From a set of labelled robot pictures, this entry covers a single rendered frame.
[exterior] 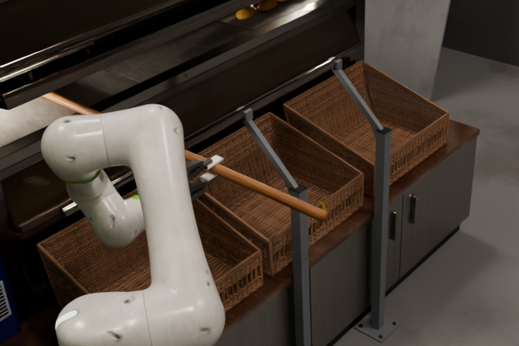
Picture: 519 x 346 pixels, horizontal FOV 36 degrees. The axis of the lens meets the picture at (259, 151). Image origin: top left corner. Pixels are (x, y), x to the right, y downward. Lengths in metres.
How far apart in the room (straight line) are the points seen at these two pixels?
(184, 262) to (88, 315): 0.19
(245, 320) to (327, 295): 0.47
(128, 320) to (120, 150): 0.37
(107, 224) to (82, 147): 0.44
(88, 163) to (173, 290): 0.34
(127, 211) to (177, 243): 0.57
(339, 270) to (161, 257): 1.66
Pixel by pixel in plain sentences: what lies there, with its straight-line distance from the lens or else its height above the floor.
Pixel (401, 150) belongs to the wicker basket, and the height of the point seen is 0.71.
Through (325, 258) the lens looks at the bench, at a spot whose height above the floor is 0.53.
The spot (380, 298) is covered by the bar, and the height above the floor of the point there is 0.18.
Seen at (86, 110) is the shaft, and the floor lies 1.21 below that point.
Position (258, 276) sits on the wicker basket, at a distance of 2.71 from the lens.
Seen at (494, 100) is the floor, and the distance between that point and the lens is 5.24.
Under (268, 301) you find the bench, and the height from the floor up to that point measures 0.54.
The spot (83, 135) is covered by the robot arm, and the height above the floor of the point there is 1.61.
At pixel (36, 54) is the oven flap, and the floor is 1.47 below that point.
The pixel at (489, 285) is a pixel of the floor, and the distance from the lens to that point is 3.71.
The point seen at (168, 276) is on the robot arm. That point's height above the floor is 1.46.
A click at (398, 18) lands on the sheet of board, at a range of 5.22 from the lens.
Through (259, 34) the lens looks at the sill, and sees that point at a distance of 3.12.
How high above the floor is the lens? 2.36
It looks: 31 degrees down
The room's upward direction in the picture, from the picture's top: 3 degrees counter-clockwise
